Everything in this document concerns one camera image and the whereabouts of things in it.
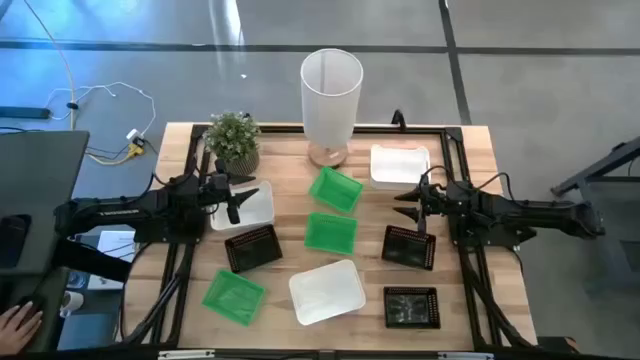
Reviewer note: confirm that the white cup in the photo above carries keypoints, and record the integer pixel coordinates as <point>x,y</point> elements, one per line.
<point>74,301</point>

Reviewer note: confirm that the black power strip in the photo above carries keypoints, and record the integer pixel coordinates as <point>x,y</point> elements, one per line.
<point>25,112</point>

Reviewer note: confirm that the dark grey desk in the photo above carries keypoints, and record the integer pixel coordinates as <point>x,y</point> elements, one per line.
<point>40,175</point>

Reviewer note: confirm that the black aluminium table frame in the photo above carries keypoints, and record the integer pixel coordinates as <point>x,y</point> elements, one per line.
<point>425,131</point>

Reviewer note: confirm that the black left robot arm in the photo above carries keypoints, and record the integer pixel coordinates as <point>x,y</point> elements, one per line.
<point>125,212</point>

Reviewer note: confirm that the white plastic basket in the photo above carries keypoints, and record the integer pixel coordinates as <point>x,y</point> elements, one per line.
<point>327,292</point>
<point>399,167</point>
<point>257,210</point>

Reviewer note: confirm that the white paper box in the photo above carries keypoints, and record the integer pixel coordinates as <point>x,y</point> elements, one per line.
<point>116,242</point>

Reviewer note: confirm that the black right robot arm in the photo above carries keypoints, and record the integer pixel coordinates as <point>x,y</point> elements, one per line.
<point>525,212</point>

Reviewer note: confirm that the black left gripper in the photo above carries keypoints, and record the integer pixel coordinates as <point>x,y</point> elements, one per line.
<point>217,189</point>

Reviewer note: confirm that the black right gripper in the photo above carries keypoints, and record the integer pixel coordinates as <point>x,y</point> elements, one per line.
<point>434,202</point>

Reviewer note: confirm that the yellow plug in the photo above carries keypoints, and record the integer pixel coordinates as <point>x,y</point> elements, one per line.
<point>136,149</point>

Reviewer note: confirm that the grey metal table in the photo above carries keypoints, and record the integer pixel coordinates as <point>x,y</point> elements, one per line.
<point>595,172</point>

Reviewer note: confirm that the white power adapter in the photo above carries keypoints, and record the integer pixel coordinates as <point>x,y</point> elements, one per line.
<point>134,134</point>

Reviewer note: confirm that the green plastic basket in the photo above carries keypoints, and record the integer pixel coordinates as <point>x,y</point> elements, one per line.
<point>331,234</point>
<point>233,298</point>
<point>336,190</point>

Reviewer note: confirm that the silver bracket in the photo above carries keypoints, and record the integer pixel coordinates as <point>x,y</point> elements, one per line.
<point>185,354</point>
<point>465,355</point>

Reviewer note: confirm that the person's hand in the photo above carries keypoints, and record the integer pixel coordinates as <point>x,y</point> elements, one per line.
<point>17,327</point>

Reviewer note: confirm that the black plastic basket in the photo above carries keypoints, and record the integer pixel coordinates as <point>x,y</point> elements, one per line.
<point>253,248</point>
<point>411,307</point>
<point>409,248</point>

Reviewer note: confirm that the black flat device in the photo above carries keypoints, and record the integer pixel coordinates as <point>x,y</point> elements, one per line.
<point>12,240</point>

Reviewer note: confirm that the black beam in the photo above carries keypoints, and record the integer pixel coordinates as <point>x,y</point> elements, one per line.
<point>90,260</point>

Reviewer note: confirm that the potted plant ribbed pot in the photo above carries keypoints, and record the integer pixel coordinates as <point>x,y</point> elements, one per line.
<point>231,137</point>

